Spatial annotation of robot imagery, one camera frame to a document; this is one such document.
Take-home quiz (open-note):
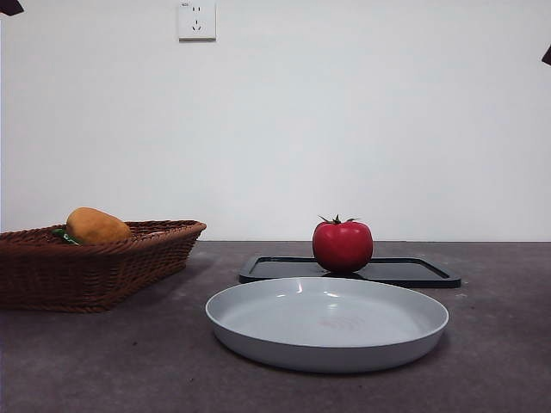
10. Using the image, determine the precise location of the brown wicker basket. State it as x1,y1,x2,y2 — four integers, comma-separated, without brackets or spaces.
0,219,208,313

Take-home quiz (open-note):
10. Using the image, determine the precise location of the white wall socket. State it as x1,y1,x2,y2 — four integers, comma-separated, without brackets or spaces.
178,0,218,43

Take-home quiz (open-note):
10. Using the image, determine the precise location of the round white plate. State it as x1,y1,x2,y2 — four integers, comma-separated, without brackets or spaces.
205,276,450,374

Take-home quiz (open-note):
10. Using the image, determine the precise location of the green chili pepper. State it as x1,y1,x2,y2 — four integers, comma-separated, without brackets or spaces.
52,227,84,247

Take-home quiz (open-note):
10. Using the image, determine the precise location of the black rectangular tray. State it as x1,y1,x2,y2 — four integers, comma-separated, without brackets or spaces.
238,256,462,290

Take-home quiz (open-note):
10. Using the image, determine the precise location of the red tomato with green stem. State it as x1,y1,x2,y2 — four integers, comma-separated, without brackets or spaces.
312,213,375,274

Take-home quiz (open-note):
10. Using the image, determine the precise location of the yellow-brown potato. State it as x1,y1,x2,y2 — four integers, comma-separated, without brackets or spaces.
65,206,133,247

